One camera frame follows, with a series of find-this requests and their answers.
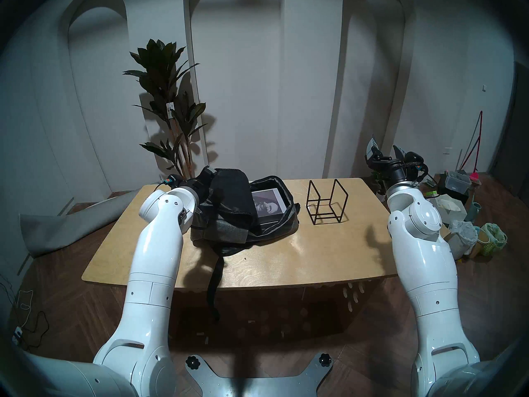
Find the brown paper cup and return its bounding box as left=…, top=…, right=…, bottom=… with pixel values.
left=471, top=229, right=490, bottom=258

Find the black white portrait book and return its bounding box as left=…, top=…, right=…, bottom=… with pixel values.
left=251, top=188, right=287, bottom=225

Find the white tissue box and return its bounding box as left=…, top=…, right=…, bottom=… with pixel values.
left=430, top=194, right=467, bottom=224

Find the white bagged waste bin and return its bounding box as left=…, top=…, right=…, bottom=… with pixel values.
left=448, top=220, right=478, bottom=260

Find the red pole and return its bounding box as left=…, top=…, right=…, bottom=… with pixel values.
left=460, top=111, right=483, bottom=171

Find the black floor cable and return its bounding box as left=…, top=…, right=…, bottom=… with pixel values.
left=21, top=311, right=49, bottom=351

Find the rolled grey mat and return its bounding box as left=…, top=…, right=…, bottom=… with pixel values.
left=20, top=189, right=141, bottom=258

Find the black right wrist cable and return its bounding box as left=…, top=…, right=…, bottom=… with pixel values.
left=405, top=151, right=434, bottom=186

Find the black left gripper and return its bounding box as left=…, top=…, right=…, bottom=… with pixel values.
left=188, top=169, right=215, bottom=202

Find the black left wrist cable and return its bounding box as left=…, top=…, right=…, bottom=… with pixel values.
left=155, top=174, right=184, bottom=192

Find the black wire book stand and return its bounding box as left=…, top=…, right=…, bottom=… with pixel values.
left=306, top=179, right=349, bottom=226

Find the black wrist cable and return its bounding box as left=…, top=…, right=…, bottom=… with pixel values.
left=405, top=151, right=434, bottom=186
left=155, top=174, right=184, bottom=192

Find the white floor cable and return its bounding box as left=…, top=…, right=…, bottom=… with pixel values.
left=12, top=290, right=33, bottom=328

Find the grey black backpack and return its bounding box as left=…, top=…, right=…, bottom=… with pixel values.
left=190, top=167, right=300, bottom=322

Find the small bushy potted plant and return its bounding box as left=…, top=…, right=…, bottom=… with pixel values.
left=371, top=171, right=389, bottom=201

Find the tall dark leafy plant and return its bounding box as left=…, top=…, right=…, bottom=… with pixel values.
left=123, top=38, right=207, bottom=183

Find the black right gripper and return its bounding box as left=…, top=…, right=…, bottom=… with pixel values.
left=365, top=136, right=426, bottom=185

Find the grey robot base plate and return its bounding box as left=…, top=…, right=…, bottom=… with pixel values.
left=185, top=353, right=333, bottom=397

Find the clear plastic storage box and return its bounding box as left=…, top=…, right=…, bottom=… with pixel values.
left=444, top=171, right=472, bottom=195

